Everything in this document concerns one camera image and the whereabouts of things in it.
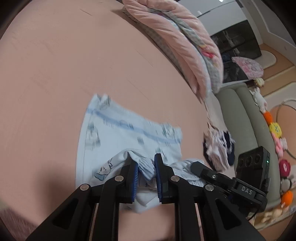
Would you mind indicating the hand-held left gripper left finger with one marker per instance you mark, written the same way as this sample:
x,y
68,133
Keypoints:
x,y
134,183

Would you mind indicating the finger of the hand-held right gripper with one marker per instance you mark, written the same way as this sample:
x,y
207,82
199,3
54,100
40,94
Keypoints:
x,y
208,172

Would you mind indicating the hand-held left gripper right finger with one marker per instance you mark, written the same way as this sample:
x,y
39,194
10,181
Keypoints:
x,y
158,178

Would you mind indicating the light blue printed pajama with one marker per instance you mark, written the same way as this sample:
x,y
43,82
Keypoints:
x,y
115,139

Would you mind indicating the stack of folded clothes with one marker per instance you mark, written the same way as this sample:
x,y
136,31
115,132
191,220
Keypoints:
x,y
219,148

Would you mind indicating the magenta round plush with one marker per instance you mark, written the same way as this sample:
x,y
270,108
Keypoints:
x,y
285,167

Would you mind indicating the pink and white cat plush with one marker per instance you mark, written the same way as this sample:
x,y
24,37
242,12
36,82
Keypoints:
x,y
280,146

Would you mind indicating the orange round plush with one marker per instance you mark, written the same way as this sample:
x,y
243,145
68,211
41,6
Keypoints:
x,y
287,197

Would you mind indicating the yellow sponge plush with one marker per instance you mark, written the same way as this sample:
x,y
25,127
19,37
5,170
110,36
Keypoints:
x,y
275,129

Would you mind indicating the beige rabbit plush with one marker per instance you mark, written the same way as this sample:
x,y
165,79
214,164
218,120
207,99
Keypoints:
x,y
275,214

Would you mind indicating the grey-green padded headboard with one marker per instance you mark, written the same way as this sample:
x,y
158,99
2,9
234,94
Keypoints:
x,y
245,120

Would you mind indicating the orange carrot plush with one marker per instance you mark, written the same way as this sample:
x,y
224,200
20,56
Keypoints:
x,y
268,117

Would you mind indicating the white rabbit plush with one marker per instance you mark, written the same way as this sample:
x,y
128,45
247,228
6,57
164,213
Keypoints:
x,y
259,99

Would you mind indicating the beige monkey plush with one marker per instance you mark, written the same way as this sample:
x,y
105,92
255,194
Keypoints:
x,y
259,81

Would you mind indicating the pink printed umbrella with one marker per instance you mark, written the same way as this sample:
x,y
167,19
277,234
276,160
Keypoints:
x,y
248,66

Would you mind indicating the folded pink quilt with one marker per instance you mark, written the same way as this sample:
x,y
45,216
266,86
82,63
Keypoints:
x,y
180,46

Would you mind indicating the black glass cabinet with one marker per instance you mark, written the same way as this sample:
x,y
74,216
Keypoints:
x,y
238,41

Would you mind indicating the pink bed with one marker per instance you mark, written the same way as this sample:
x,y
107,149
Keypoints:
x,y
69,69

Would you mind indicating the white wardrobe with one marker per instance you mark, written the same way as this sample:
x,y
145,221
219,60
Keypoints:
x,y
208,14

